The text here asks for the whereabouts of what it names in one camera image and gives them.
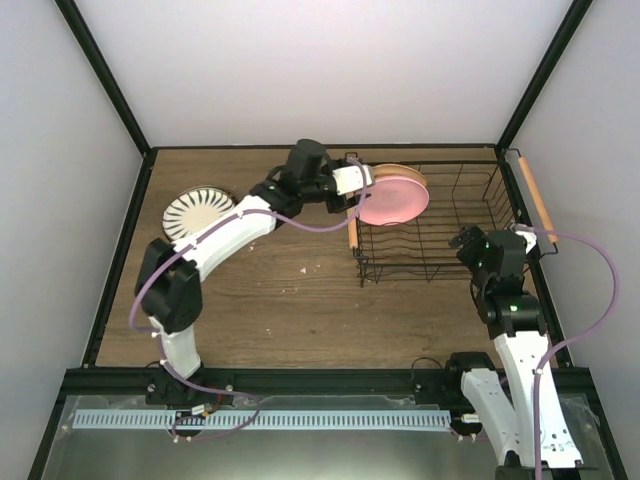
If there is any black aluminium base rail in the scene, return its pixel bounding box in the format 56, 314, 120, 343
64, 367, 591, 406

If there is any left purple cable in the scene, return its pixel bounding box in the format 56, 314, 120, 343
128, 157, 377, 444

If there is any pink plate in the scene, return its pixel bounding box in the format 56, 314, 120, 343
358, 176, 430, 226

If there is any black wire dish rack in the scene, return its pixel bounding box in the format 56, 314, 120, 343
350, 156, 529, 287

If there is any beige orange rimmed plate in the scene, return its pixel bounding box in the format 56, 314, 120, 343
372, 163, 427, 187

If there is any light blue slotted cable duct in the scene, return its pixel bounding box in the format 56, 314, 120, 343
72, 409, 451, 431

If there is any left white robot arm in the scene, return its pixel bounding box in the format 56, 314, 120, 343
129, 139, 375, 404

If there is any white blue striped plate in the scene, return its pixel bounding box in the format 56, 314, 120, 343
162, 186, 237, 241

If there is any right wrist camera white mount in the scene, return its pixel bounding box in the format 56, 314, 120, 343
508, 223, 538, 255

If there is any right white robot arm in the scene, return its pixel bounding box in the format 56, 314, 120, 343
444, 225, 584, 479

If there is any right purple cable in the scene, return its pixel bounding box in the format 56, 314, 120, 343
514, 224, 621, 480

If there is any purple cable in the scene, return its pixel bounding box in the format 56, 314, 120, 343
514, 224, 621, 480
128, 157, 377, 444

